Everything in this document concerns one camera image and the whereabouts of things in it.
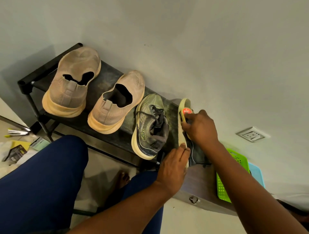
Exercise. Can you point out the brown wooden furniture leg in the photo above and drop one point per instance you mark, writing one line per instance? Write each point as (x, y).
(294, 211)

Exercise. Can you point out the person's right hand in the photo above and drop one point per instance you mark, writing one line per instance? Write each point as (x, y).
(200, 130)

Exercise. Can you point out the pale teal packet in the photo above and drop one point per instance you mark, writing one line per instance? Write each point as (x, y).
(39, 144)

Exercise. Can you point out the yellow-edged shoe shine sponge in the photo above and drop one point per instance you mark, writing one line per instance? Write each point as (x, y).
(186, 111)

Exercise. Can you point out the green plastic basket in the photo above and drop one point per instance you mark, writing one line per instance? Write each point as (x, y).
(239, 158)

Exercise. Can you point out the light blue plastic basket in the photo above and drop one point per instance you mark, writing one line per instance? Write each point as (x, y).
(257, 173)

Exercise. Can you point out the dark blue trousers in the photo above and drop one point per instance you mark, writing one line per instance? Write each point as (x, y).
(41, 188)

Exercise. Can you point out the green plastic stool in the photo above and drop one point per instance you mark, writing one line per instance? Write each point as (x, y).
(83, 212)

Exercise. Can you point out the beige suede shoe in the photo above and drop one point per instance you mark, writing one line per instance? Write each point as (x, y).
(70, 96)
(130, 82)

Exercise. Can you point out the dark brown low bench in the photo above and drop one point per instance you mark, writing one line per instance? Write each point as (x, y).
(200, 180)

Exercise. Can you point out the person's left hand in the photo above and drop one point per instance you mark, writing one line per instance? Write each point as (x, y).
(171, 171)

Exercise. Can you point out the small dark packet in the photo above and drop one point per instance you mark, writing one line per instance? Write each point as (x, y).
(15, 153)

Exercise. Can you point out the person's left forearm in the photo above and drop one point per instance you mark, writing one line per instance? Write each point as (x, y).
(120, 212)

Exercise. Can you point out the white wall socket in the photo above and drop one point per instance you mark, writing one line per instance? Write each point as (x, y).
(252, 135)

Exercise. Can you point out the green sneaker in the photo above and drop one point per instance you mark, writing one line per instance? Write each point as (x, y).
(184, 103)
(149, 130)

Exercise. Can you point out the person's right forearm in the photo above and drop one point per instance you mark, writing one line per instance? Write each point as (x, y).
(253, 192)

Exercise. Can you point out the black metal shoe rack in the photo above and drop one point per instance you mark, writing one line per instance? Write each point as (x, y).
(106, 77)

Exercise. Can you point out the person's left foot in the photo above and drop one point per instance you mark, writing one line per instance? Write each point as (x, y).
(122, 180)

